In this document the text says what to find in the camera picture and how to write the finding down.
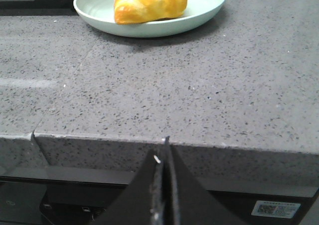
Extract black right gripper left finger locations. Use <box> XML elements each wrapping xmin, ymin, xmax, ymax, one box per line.
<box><xmin>91</xmin><ymin>149</ymin><xmax>158</xmax><ymax>225</ymax></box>

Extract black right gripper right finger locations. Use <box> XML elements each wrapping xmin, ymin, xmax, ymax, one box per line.
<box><xmin>163</xmin><ymin>136</ymin><xmax>245</xmax><ymax>225</ymax></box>

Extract golden croissant bread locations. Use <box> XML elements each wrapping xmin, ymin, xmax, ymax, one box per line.
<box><xmin>114</xmin><ymin>0</ymin><xmax>188</xmax><ymax>25</ymax></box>

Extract white QR code sticker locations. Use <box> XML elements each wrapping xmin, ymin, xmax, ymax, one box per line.
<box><xmin>251</xmin><ymin>200</ymin><xmax>301</xmax><ymax>219</ymax></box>

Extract black under-counter appliance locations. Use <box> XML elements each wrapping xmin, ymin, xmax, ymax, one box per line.
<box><xmin>0</xmin><ymin>168</ymin><xmax>319</xmax><ymax>225</ymax></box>

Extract light green plate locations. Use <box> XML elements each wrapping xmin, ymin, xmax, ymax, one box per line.
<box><xmin>73</xmin><ymin>0</ymin><xmax>225</xmax><ymax>38</ymax></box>

